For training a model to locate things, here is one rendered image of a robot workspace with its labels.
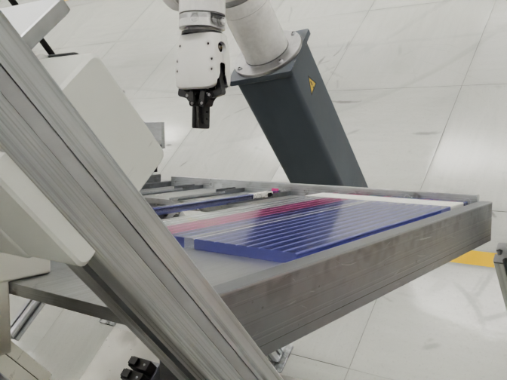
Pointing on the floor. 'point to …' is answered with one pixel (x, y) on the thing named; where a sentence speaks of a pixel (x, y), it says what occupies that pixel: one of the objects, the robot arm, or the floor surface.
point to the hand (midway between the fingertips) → (201, 117)
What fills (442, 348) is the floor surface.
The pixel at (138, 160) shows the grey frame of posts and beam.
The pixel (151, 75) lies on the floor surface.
